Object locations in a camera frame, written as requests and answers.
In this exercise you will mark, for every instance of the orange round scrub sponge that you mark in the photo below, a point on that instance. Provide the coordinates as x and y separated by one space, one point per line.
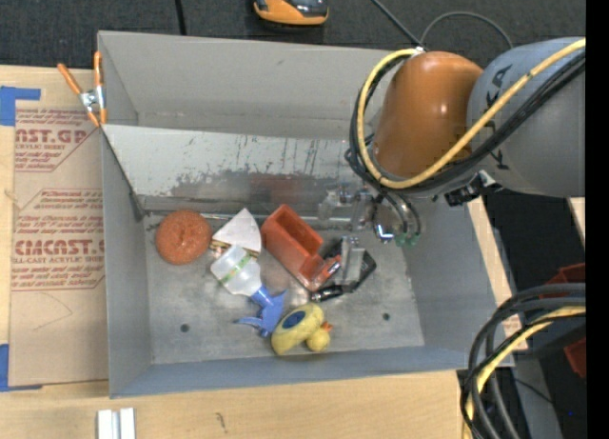
183 237

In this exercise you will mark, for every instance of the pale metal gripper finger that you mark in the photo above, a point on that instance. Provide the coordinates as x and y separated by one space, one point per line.
347 261
359 263

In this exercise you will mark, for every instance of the brown cardboard board red print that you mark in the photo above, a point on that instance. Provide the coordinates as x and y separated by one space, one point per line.
57 313

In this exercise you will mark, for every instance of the clear spray bottle blue trigger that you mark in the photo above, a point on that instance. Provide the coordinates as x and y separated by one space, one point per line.
238 273

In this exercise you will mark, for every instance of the red-orange open box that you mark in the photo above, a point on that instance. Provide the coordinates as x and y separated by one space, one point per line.
290 242

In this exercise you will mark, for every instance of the white toy sandwich wedge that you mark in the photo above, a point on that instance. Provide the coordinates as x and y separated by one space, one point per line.
240 232

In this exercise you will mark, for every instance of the yellow rubber duck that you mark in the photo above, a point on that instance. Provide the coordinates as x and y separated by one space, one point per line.
300 330

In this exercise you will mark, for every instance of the grey metal bin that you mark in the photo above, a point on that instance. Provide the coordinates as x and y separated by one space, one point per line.
214 327

